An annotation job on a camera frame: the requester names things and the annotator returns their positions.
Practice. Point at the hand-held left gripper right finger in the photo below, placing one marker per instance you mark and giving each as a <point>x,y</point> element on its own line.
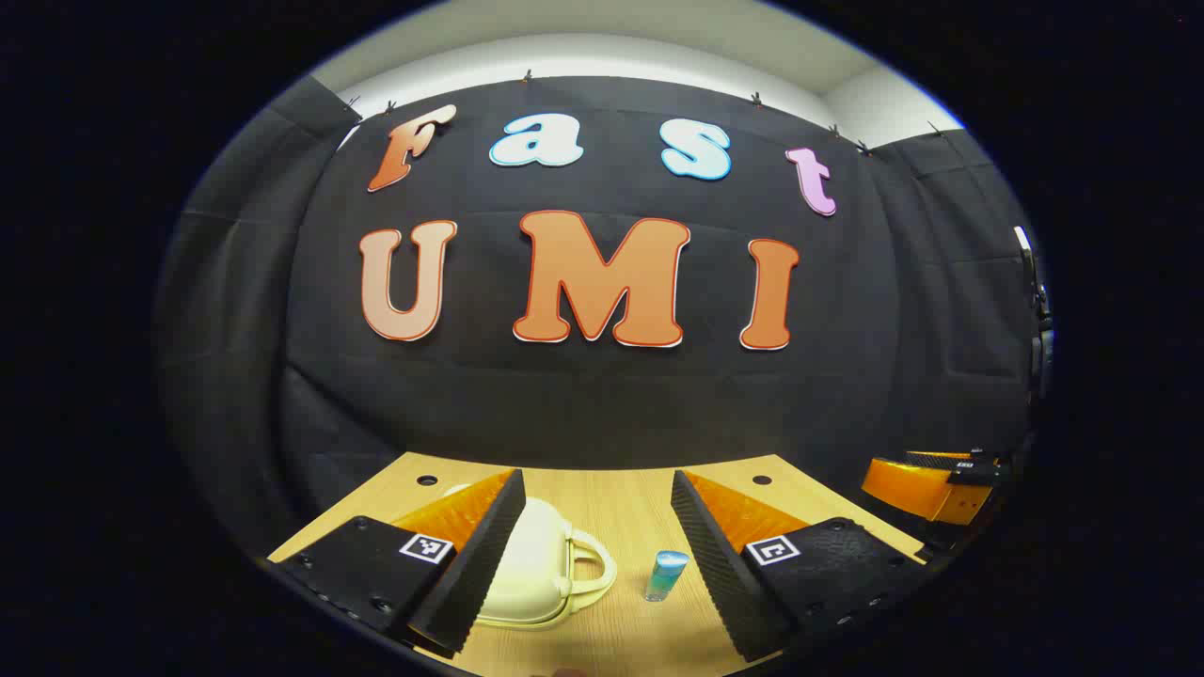
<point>715,574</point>

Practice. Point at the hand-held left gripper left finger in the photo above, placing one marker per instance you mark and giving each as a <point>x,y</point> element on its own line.
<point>480,564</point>

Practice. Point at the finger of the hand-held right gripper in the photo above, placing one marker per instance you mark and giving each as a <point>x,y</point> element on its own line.
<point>903,484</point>

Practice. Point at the blue skin care bottle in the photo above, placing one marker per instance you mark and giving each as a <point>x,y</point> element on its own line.
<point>666,575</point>

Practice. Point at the pale yellow small suitcase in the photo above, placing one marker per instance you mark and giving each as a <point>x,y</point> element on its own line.
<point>531,564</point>

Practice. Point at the row of black cloth clips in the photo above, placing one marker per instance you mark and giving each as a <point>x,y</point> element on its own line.
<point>528,74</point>

